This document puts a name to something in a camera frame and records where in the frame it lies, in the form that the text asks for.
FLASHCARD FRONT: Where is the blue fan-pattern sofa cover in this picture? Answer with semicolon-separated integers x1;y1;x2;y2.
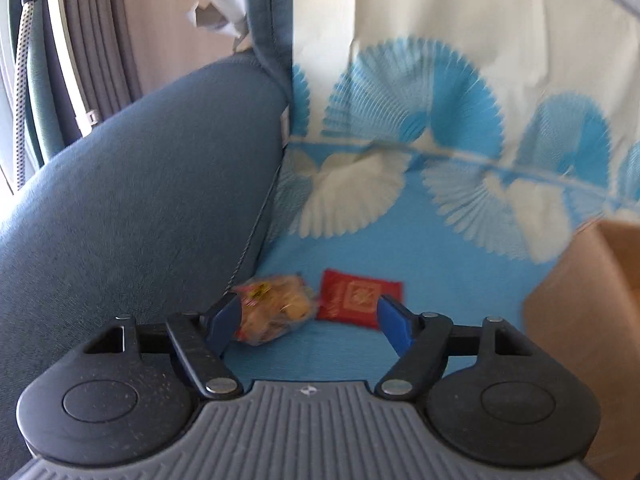
224;0;640;391

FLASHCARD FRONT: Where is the bag of small cookies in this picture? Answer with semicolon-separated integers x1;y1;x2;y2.
232;274;319;346

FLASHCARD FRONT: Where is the small red snack packet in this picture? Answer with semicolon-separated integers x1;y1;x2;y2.
317;269;404;330

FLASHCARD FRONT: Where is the brown cardboard box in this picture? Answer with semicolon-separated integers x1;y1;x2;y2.
523;220;639;479

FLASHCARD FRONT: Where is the grey curtain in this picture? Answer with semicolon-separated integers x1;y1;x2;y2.
0;0;144;196

